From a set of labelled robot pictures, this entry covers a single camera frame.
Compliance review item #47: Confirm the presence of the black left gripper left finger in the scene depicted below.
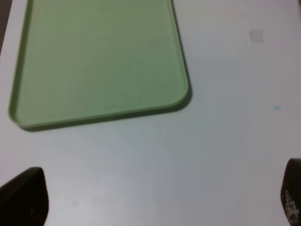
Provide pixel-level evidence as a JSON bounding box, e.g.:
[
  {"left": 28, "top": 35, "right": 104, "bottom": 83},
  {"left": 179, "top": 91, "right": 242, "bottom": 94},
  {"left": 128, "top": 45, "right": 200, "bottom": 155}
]
[{"left": 0, "top": 167, "right": 49, "bottom": 226}]

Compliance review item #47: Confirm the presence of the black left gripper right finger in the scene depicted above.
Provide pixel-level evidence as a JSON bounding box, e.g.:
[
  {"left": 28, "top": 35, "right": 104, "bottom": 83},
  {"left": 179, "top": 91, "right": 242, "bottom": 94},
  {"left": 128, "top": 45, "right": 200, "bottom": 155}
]
[{"left": 280, "top": 158, "right": 301, "bottom": 226}]

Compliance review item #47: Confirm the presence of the green plastic tray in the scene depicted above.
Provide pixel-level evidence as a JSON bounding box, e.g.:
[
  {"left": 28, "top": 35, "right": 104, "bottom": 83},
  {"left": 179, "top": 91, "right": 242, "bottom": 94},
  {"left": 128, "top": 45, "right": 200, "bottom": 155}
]
[{"left": 8, "top": 0, "right": 189, "bottom": 129}]

